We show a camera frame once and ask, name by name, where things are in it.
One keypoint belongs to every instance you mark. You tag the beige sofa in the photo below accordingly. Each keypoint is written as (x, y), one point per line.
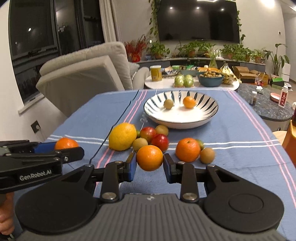
(92, 74)

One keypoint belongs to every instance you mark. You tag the glass vase with plant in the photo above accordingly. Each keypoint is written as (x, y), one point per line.
(213, 61)

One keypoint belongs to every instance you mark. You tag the tall broad-leaf plant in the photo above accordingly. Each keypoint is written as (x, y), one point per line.
(276, 58)

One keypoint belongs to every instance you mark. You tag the large orange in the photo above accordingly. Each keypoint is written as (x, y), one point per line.
(149, 158)
(187, 150)

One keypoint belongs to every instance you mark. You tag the dark window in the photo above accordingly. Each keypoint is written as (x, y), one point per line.
(34, 34)

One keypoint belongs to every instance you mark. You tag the blue striped tablecloth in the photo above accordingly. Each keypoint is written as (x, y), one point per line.
(231, 120)

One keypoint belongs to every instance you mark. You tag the white bottle red label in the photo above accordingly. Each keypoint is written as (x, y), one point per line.
(283, 97)

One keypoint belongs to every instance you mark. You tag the person's left hand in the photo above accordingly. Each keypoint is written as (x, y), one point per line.
(7, 217)

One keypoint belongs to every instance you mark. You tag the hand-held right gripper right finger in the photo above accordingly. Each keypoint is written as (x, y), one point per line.
(167, 169)

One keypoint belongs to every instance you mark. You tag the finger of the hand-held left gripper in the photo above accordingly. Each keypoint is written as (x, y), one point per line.
(71, 154)
(46, 147)

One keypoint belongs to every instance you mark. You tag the small orange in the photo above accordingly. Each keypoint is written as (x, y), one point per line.
(189, 102)

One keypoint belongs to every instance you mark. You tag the small cardboard box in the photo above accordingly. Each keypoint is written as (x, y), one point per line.
(240, 70)

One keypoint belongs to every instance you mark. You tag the dark television console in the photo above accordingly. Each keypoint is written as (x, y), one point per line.
(175, 62)

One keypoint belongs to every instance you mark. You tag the red flower plant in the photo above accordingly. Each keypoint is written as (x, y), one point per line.
(135, 47)

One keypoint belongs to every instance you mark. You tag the small dark bottle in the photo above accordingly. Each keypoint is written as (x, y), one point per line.
(253, 98)

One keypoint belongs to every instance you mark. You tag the teal bowl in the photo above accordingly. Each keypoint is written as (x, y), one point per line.
(188, 72)

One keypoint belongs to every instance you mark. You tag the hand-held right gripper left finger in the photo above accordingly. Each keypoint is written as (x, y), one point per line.
(133, 167)

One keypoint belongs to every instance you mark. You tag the blue striped white plate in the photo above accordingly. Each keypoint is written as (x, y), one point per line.
(180, 115)

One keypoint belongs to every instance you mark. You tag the white air purifier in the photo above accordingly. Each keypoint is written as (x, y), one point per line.
(285, 72)

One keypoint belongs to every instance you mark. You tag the blue bowl of nuts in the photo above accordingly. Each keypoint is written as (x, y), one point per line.
(211, 81)

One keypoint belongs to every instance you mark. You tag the orange chair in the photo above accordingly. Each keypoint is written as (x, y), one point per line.
(291, 143)

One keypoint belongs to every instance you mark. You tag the pink dish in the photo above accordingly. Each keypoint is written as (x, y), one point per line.
(275, 98)

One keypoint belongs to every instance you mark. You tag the dark marble round table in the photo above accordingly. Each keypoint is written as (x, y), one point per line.
(266, 109)

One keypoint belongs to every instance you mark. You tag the large cardboard box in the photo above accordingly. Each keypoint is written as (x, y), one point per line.
(249, 77)

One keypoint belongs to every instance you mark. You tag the green box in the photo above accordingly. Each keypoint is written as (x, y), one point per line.
(278, 83)

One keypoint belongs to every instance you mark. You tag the yellow cup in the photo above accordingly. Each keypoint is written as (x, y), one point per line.
(156, 73)

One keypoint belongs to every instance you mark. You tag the row of potted green plants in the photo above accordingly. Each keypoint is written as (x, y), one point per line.
(192, 47)

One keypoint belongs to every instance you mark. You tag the grey wall socket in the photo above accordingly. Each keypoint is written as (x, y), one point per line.
(35, 126)

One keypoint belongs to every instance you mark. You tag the wine glass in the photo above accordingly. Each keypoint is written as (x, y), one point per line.
(260, 77)

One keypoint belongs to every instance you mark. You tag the brown kiwi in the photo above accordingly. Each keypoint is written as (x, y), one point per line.
(168, 103)
(161, 129)
(207, 155)
(139, 144)

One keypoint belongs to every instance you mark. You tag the white round coffee table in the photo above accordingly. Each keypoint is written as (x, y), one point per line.
(161, 84)

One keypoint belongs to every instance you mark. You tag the hanging green vine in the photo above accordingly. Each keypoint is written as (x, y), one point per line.
(240, 23)
(153, 20)

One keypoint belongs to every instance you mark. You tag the bunch of bananas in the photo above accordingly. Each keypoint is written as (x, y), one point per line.
(227, 70)

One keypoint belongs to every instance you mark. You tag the red apple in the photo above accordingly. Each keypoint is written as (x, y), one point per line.
(148, 134)
(160, 141)

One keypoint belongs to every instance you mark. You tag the white curtain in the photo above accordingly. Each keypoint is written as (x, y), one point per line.
(111, 20)

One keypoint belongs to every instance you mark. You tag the yellow lemon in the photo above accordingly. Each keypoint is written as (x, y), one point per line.
(122, 136)

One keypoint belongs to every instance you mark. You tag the wall-mounted black television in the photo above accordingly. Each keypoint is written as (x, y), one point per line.
(198, 20)

